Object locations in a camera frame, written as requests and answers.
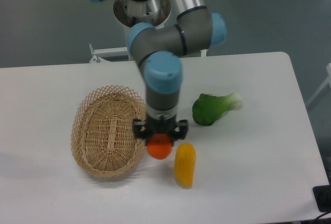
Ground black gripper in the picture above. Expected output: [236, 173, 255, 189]
[132, 115, 189, 146]

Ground orange fruit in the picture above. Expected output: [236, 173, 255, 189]
[147, 134, 173, 160]

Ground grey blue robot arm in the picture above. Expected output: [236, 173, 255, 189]
[91, 0, 227, 143]

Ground woven wicker basket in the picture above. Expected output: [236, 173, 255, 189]
[71, 85, 146, 178]

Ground yellow mango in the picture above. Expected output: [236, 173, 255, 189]
[174, 143, 196, 188]

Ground green bok choy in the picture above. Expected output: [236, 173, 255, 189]
[192, 93, 243, 126]

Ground black device at edge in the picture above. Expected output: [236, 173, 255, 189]
[312, 185, 330, 212]

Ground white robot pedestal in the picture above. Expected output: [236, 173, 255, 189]
[88, 0, 210, 63]

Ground white frame at right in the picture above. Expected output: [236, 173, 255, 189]
[305, 63, 330, 111]

